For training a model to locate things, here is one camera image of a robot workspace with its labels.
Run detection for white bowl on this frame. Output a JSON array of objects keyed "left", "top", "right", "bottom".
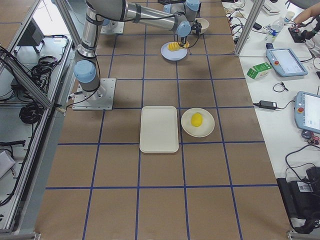
[{"left": 196, "top": 18, "right": 210, "bottom": 35}]

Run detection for black coiled cables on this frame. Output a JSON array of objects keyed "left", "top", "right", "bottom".
[{"left": 19, "top": 103, "right": 46, "bottom": 125}]

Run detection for near blue teach pendant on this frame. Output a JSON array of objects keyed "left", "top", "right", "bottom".
[{"left": 294, "top": 91, "right": 320, "bottom": 134}]

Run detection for yellow lemon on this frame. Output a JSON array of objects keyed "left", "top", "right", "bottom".
[{"left": 190, "top": 112, "right": 203, "bottom": 127}]

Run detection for black power adapter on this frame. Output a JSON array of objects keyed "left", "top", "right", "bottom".
[{"left": 259, "top": 100, "right": 278, "bottom": 110}]

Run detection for aluminium frame post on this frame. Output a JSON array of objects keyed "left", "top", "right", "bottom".
[{"left": 234, "top": 0, "right": 265, "bottom": 57}]

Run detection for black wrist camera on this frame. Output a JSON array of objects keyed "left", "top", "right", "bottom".
[{"left": 191, "top": 19, "right": 202, "bottom": 36}]

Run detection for blue plate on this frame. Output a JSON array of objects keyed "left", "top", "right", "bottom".
[{"left": 160, "top": 42, "right": 188, "bottom": 61}]

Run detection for blue teach pendant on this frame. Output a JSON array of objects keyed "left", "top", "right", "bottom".
[
  {"left": 266, "top": 48, "right": 308, "bottom": 77},
  {"left": 294, "top": 91, "right": 320, "bottom": 134}
]

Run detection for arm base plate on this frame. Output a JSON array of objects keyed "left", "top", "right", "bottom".
[
  {"left": 71, "top": 78, "right": 116, "bottom": 111},
  {"left": 100, "top": 21, "right": 125, "bottom": 35}
]

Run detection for white round plate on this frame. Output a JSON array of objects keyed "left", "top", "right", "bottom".
[{"left": 180, "top": 108, "right": 215, "bottom": 138}]

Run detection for clear water bottle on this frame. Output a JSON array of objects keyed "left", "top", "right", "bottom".
[{"left": 264, "top": 17, "right": 285, "bottom": 43}]

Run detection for far blue teach pendant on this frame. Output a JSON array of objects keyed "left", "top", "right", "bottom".
[{"left": 266, "top": 48, "right": 308, "bottom": 77}]

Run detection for white rectangular tray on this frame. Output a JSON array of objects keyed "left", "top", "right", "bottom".
[{"left": 139, "top": 106, "right": 179, "bottom": 154}]

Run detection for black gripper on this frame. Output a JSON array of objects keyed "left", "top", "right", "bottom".
[{"left": 179, "top": 36, "right": 188, "bottom": 47}]

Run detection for person's hand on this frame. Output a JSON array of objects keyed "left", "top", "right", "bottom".
[{"left": 293, "top": 2, "right": 320, "bottom": 24}]

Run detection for green white carton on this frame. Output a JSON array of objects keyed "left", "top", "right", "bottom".
[{"left": 246, "top": 62, "right": 272, "bottom": 80}]

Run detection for sliced bread loaf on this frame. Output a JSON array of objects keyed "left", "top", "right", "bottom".
[{"left": 167, "top": 41, "right": 190, "bottom": 52}]

